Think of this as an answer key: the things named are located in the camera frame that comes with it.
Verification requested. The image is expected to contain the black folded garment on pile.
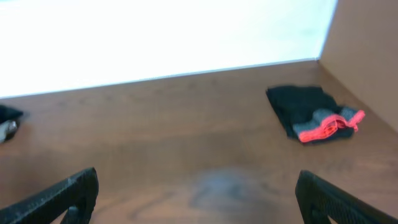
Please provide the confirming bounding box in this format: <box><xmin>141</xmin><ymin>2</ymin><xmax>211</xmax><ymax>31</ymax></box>
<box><xmin>0</xmin><ymin>105</ymin><xmax>24</xmax><ymax>124</ymax></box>

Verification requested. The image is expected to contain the black garment with red cuff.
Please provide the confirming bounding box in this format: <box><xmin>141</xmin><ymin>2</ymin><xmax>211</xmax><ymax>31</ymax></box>
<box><xmin>266</xmin><ymin>85</ymin><xmax>366</xmax><ymax>145</ymax></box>

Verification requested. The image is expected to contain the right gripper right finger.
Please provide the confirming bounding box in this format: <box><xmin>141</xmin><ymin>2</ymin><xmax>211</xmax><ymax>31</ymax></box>
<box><xmin>295</xmin><ymin>170</ymin><xmax>397</xmax><ymax>224</ymax></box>

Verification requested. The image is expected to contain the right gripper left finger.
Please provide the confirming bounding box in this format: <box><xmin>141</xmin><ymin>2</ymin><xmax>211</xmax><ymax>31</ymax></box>
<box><xmin>1</xmin><ymin>167</ymin><xmax>99</xmax><ymax>224</ymax></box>

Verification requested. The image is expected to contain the beige folded garment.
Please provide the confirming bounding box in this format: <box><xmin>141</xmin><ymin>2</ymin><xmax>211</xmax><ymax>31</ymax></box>
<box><xmin>1</xmin><ymin>120</ymin><xmax>19</xmax><ymax>143</ymax></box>

